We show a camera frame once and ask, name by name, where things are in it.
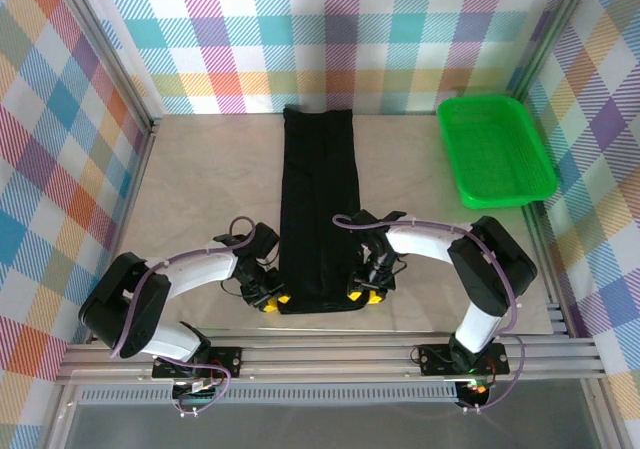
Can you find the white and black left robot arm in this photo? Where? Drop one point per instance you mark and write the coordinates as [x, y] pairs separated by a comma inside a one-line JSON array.
[[200, 269]]

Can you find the aluminium frame post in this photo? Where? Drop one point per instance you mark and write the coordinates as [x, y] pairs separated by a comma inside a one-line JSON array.
[[550, 29], [110, 54]]

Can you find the black t-shirt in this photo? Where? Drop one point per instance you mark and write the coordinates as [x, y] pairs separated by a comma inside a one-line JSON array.
[[320, 194]]

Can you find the grey metal panel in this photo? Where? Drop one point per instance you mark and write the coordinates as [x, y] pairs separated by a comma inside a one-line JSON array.
[[325, 426]]

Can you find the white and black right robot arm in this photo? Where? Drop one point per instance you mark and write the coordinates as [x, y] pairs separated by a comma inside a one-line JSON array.
[[425, 244]]

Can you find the green plastic basket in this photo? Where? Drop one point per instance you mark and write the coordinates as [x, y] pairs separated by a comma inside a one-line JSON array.
[[495, 159]]

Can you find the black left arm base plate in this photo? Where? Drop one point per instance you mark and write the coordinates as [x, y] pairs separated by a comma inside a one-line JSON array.
[[227, 359]]

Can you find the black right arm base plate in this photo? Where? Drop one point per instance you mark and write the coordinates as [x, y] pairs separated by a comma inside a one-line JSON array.
[[435, 359]]

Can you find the aluminium side rail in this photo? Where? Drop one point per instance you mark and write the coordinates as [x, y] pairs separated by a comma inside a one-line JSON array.
[[136, 194], [552, 289]]

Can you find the aluminium mounting rail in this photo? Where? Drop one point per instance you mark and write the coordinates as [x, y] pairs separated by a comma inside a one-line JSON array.
[[325, 364]]

